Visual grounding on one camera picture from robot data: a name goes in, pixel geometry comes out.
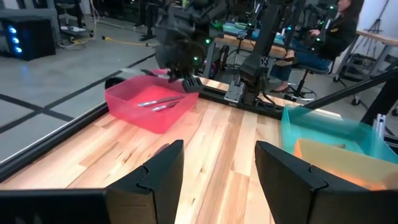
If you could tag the blue patterned knife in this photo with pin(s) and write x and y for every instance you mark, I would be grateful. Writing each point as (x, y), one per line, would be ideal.
(149, 72)

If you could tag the black aluminium table frame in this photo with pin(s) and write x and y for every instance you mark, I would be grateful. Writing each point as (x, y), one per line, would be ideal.
(46, 144)

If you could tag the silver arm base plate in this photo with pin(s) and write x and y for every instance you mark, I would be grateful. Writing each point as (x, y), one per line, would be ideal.
(234, 91)

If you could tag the white table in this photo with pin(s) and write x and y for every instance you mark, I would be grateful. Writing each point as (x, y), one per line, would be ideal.
(373, 39)

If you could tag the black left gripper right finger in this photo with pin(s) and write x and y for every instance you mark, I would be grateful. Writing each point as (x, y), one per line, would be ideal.
(295, 199)

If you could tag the computer tower with blue lights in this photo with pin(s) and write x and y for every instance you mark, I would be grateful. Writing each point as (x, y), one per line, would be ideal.
(31, 40)

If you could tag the cluttered wooden workbench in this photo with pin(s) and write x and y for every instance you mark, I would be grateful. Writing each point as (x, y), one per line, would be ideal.
(236, 42)

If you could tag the red plastic bin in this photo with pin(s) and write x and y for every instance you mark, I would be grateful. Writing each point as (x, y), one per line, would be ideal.
(149, 119)

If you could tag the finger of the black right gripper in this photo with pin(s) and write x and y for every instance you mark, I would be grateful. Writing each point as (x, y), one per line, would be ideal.
(177, 76)
(192, 84)

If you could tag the blue patterned fork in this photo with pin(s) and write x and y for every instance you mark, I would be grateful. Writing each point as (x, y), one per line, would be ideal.
(164, 106)

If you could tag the silver utensils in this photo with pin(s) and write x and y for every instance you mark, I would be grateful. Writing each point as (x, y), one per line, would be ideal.
(158, 101)

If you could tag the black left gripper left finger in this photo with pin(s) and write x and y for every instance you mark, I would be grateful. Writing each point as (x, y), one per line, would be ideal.
(149, 193)

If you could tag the teal plastic bin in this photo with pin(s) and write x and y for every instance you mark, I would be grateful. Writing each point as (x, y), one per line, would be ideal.
(326, 127)

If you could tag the black swivel stool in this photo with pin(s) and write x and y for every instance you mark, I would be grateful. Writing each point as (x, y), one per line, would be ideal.
(308, 74)

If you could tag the person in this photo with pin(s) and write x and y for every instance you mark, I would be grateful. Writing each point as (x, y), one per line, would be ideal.
(335, 34)

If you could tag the orange plastic bin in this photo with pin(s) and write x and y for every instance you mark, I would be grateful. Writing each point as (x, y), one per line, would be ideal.
(342, 161)

